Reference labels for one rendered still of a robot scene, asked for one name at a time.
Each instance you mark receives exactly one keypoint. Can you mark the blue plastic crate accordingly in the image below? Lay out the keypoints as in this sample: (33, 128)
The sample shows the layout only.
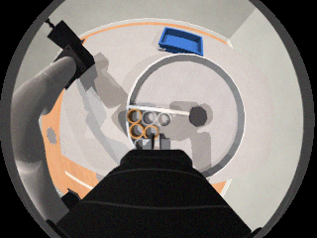
(177, 41)

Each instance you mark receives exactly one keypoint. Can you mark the bronze bushing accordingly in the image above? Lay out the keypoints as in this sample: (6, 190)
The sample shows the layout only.
(145, 133)
(129, 116)
(132, 133)

